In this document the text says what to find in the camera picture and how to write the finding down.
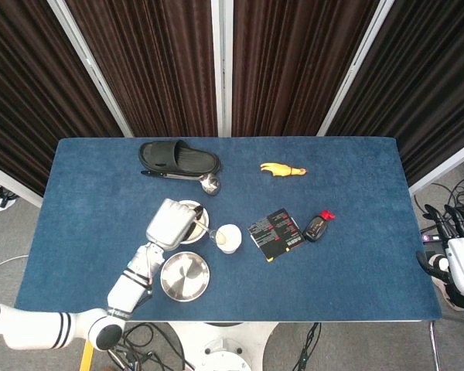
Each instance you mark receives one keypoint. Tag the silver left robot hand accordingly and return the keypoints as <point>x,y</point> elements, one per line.
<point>170,226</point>

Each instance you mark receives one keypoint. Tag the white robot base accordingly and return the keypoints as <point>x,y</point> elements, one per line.
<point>224,348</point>

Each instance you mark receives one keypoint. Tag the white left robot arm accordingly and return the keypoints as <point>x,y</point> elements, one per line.
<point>127,290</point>

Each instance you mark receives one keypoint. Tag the steel bowl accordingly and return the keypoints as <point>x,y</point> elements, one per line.
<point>205,216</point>

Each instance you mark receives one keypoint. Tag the round metal bowl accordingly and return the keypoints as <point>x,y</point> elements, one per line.
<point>185,276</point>

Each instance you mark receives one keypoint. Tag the white paper cup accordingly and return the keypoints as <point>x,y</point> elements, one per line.
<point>234,237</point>

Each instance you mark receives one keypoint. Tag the power strip with lights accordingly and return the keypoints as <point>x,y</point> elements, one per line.
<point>429,236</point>

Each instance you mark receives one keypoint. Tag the black rubber slipper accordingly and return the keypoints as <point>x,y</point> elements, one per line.
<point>158,154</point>

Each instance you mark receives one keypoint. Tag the black printed leaflet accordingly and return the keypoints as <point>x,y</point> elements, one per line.
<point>276,235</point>

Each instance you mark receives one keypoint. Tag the yellow rubber chicken toy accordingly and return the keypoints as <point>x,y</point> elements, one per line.
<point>280,170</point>

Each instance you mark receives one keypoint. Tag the blue table cloth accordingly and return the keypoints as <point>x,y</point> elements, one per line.
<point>332,286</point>

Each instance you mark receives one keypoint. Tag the soy sauce bottle red cap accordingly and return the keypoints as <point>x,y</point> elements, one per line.
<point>315,230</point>

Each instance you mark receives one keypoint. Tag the dark brown pleated curtain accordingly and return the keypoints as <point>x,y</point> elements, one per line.
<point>294,65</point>
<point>27,96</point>
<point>429,85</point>
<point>154,65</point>

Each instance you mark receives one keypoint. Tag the white partition base rail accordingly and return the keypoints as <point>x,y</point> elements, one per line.
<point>444,170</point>
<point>11,181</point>

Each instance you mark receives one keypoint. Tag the white partition frame post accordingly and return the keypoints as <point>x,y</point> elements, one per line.
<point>221,65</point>
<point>355,65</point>
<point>91,65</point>

